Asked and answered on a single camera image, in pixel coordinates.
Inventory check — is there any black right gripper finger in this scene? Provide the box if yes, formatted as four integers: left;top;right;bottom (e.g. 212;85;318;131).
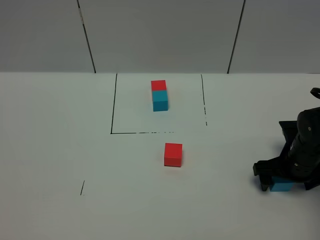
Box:
259;175;273;192
304;177;320;190

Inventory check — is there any red template cube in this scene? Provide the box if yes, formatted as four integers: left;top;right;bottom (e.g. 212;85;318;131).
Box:
151;80;167;92

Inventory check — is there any blue template cube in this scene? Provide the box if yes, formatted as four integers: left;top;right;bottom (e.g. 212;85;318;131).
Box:
152;90;169;112

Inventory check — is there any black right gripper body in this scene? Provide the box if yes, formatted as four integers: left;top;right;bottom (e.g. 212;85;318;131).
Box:
253;107;320;181

